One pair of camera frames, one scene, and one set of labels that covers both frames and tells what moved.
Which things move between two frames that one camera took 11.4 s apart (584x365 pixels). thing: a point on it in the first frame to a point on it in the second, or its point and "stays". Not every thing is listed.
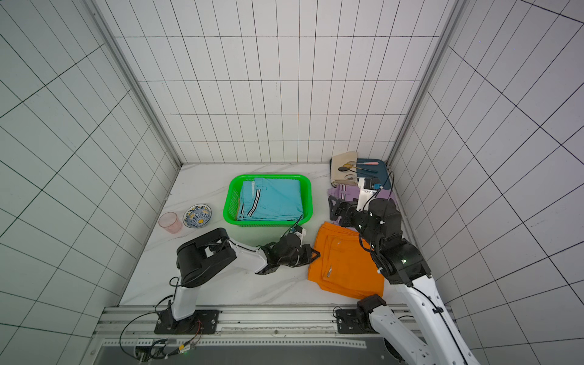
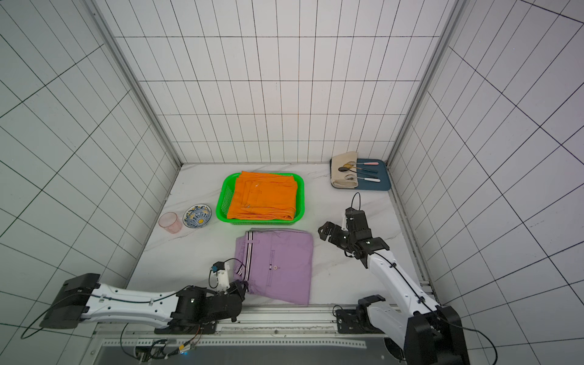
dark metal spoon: (347, 169) stays
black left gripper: (306, 251) to (234, 287)
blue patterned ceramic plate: (196, 215) stays
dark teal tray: (372, 168) stays
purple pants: (352, 193) to (276, 263)
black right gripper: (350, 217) to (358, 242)
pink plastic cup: (169, 223) stays
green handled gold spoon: (350, 165) stays
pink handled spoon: (353, 163) stays
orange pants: (345, 266) to (268, 196)
